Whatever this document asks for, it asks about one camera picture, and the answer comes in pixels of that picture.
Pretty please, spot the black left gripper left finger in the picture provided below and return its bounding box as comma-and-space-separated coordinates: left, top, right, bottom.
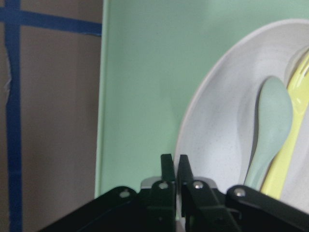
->
42, 154, 176, 232

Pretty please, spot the white round plate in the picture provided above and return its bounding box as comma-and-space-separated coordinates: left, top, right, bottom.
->
174, 18, 309, 203

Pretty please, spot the yellow plastic fork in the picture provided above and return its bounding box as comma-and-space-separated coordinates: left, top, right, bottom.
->
261, 51, 309, 199

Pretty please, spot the light green plastic spoon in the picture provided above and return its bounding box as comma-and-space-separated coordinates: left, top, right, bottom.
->
244, 76, 293, 190

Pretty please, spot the mint green tray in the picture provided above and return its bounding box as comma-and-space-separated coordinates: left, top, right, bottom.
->
95, 0, 309, 196

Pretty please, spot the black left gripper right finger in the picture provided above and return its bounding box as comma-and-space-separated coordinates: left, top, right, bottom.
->
177, 155, 309, 232

